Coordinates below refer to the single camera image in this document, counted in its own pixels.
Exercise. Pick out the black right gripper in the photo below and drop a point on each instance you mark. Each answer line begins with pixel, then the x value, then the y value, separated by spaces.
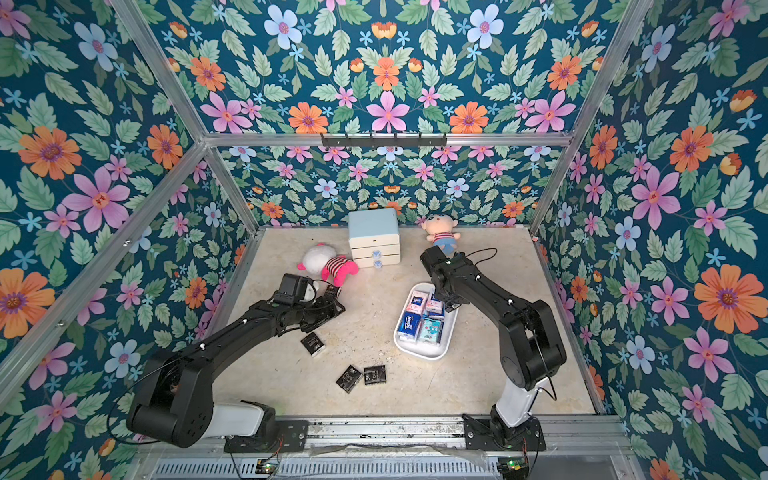
pixel 433 261

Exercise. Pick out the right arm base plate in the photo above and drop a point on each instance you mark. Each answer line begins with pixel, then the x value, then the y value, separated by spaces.
pixel 492 434

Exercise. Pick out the black hook rail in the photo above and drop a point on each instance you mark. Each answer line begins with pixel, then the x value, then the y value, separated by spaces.
pixel 374 141

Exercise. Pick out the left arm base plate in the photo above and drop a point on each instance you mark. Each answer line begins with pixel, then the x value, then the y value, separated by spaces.
pixel 282 436

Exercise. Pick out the small blue-top drawer cabinet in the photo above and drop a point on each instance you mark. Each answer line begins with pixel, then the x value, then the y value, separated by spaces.
pixel 374 238

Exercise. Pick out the black packet mid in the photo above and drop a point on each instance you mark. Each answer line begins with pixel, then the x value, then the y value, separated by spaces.
pixel 313 344

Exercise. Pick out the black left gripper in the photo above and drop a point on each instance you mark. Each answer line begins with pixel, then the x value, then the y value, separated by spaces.
pixel 325 314

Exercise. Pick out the white blue tissue pack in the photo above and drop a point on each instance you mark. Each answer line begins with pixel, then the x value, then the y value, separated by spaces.
pixel 434 307

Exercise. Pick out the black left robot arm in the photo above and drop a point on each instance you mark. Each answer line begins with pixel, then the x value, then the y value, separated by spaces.
pixel 174 401

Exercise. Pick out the white pink plush toy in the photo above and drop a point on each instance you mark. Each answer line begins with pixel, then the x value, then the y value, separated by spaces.
pixel 324 261

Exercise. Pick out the black packet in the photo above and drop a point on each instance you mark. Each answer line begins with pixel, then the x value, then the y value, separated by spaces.
pixel 349 379
pixel 375 375

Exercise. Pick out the white oval storage tray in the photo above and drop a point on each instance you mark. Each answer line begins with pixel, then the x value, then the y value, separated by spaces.
pixel 426 351

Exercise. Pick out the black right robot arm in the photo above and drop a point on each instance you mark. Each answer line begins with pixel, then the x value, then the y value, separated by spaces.
pixel 531 349

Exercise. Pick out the pink tissue pack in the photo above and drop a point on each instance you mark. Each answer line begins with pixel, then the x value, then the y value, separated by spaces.
pixel 417 302

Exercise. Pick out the teal tissue pack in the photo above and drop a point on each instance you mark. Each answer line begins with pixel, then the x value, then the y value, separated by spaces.
pixel 430 331

